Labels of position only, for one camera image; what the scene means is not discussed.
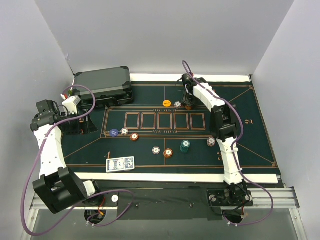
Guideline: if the orange red poker chip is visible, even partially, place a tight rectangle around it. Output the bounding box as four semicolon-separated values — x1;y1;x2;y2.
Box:
130;132;139;141
185;105;193;111

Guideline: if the white blue poker chip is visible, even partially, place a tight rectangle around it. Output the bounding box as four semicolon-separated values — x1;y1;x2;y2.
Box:
174;101;182;109
207;137;216;147
120;127;129;136

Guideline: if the green blue chip stack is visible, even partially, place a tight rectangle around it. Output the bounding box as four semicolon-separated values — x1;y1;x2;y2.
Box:
180;140;191;153

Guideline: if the orange red chip stack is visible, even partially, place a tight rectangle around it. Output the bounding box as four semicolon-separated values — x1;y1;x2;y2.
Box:
163;148;173;159

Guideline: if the white blue chip stack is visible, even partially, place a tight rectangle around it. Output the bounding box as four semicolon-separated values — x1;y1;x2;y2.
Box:
152;146;161;155

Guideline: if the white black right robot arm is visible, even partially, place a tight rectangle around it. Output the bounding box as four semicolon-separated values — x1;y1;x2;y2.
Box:
180;73;252;205

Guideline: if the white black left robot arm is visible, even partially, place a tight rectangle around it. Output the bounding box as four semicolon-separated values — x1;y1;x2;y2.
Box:
30;96;103;214

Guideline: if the orange dealer button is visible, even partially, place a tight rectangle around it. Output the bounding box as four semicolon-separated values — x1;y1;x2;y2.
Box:
162;100;172;108

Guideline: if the blue blind button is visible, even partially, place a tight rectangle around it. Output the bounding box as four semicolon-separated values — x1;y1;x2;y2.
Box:
109;128;119;138

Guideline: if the dark green poker mat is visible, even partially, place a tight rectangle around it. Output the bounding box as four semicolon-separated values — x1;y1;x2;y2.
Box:
62;82;280;175

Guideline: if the black aluminium poker case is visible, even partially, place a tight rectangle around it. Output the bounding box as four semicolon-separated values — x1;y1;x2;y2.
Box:
74;66;134;109

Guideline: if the blue playing card deck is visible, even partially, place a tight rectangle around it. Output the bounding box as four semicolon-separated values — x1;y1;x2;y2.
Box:
106;156;135;173

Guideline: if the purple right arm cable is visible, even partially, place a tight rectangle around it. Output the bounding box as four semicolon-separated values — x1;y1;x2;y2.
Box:
181;59;274;227

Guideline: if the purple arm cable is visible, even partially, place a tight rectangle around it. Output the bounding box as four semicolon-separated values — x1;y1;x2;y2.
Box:
20;84;136;237
181;59;274;227

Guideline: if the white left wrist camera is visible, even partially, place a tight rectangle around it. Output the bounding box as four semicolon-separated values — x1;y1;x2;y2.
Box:
60;94;81;116

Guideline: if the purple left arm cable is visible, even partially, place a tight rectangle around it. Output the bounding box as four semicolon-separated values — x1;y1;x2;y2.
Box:
20;84;136;237

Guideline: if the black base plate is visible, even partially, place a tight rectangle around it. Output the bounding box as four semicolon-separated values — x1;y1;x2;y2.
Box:
81;180;253;221

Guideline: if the aluminium mounting rail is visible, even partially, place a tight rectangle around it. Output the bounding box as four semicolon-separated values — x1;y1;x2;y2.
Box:
28;188;307;240

